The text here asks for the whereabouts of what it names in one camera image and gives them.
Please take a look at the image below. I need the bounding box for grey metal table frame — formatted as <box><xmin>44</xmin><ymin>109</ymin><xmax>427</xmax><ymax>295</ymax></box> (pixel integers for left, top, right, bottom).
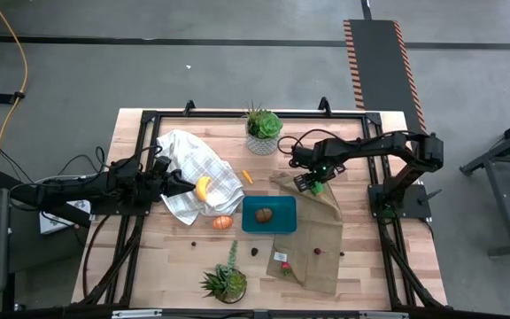
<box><xmin>458</xmin><ymin>110</ymin><xmax>510</xmax><ymax>258</ymax></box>

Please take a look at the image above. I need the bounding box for white checked dish towel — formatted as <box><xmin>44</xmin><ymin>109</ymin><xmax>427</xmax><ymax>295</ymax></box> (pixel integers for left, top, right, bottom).
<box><xmin>155</xmin><ymin>128</ymin><xmax>246</xmax><ymax>226</ymax></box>

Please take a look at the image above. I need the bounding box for yellow floor cable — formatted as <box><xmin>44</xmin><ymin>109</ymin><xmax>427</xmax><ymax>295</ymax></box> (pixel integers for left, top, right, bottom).
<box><xmin>0</xmin><ymin>0</ymin><xmax>29</xmax><ymax>159</ymax></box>

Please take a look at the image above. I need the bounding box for white labelled box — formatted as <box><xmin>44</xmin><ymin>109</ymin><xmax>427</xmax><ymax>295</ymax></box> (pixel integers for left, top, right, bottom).
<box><xmin>40</xmin><ymin>198</ymin><xmax>92</xmax><ymax>235</ymax></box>

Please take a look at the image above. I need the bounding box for yellow toy banana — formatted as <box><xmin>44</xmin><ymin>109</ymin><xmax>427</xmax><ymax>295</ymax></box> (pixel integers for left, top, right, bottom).
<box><xmin>195</xmin><ymin>175</ymin><xmax>213</xmax><ymax>203</ymax></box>

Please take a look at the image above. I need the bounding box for succulent in grey patterned pot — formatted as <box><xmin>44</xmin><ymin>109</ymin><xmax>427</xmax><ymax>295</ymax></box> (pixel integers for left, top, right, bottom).
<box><xmin>242</xmin><ymin>100</ymin><xmax>284</xmax><ymax>156</ymax></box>

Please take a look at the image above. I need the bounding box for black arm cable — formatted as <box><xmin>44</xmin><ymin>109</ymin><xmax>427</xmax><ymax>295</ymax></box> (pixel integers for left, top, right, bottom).
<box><xmin>276</xmin><ymin>128</ymin><xmax>340</xmax><ymax>156</ymax></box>
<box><xmin>0</xmin><ymin>141</ymin><xmax>163</xmax><ymax>187</ymax></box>

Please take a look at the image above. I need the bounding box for black metal table frame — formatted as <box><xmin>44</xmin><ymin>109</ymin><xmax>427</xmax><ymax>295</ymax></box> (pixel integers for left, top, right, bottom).
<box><xmin>77</xmin><ymin>97</ymin><xmax>449</xmax><ymax>311</ymax></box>

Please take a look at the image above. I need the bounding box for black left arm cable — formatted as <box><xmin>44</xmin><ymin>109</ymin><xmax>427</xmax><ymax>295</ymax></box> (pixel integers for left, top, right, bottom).
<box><xmin>0</xmin><ymin>141</ymin><xmax>163</xmax><ymax>187</ymax></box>

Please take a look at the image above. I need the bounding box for brown toy kiwi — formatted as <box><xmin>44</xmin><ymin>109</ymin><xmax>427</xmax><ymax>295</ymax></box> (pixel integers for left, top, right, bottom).
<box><xmin>254</xmin><ymin>207</ymin><xmax>274</xmax><ymax>224</ymax></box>

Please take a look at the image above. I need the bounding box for black mat with striped edges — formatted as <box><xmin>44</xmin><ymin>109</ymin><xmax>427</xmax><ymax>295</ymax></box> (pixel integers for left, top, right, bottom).
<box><xmin>342</xmin><ymin>19</ymin><xmax>428</xmax><ymax>134</ymax></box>

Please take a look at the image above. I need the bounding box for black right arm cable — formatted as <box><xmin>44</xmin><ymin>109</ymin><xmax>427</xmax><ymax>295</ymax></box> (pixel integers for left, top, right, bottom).
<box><xmin>276</xmin><ymin>128</ymin><xmax>340</xmax><ymax>156</ymax></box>

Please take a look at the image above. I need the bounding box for blue plastic tupperware container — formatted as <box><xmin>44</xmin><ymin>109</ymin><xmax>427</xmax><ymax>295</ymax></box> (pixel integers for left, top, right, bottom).
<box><xmin>241</xmin><ymin>195</ymin><xmax>298</xmax><ymax>235</ymax></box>

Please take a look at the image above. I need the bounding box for tan burlap cloth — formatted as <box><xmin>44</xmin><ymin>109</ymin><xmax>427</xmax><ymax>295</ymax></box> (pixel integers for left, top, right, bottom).
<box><xmin>266</xmin><ymin>171</ymin><xmax>344</xmax><ymax>296</ymax></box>

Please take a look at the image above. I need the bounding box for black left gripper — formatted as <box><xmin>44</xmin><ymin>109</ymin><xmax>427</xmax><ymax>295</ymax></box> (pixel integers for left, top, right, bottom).
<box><xmin>142</xmin><ymin>169</ymin><xmax>197</xmax><ymax>204</ymax></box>

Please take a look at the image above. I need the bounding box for succulent plant in black pot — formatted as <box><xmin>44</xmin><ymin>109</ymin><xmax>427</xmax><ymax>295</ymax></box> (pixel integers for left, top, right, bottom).
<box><xmin>199</xmin><ymin>239</ymin><xmax>248</xmax><ymax>305</ymax></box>

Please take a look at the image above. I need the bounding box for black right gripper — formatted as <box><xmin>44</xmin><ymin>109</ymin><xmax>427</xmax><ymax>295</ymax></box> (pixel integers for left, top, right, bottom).
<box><xmin>293</xmin><ymin>154</ymin><xmax>347</xmax><ymax>193</ymax></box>

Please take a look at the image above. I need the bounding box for orange toy fruit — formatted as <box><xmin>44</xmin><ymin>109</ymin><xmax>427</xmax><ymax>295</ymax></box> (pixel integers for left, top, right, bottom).
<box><xmin>212</xmin><ymin>215</ymin><xmax>234</xmax><ymax>230</ymax></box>

